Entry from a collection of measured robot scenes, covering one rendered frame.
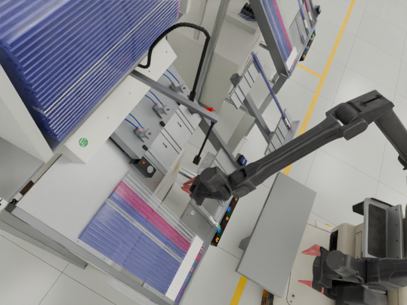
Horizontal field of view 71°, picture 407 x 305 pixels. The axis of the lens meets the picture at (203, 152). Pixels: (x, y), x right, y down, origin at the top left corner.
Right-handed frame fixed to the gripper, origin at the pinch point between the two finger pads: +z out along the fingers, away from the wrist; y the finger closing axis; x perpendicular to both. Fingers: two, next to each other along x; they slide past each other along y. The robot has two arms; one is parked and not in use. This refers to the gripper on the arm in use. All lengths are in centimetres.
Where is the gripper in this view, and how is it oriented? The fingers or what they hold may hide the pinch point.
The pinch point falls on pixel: (183, 186)
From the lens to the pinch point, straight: 107.1
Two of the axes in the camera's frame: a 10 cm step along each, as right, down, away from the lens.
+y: -4.3, 7.5, -5.0
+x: 4.7, 6.6, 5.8
